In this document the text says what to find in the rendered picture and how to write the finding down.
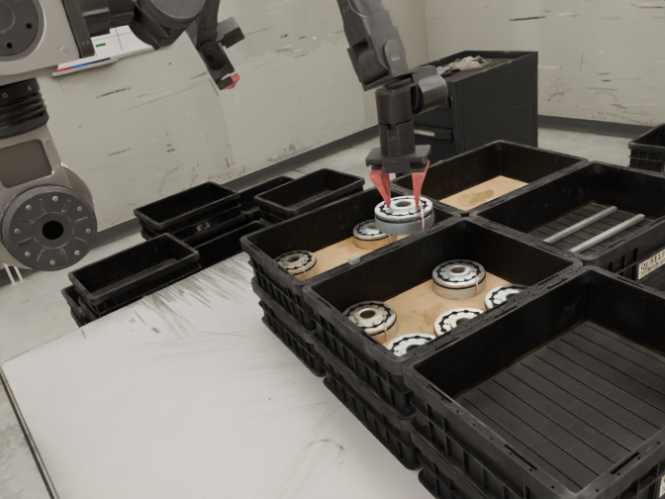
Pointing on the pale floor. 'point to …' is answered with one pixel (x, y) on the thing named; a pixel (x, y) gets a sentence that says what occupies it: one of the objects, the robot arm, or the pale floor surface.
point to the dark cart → (483, 105)
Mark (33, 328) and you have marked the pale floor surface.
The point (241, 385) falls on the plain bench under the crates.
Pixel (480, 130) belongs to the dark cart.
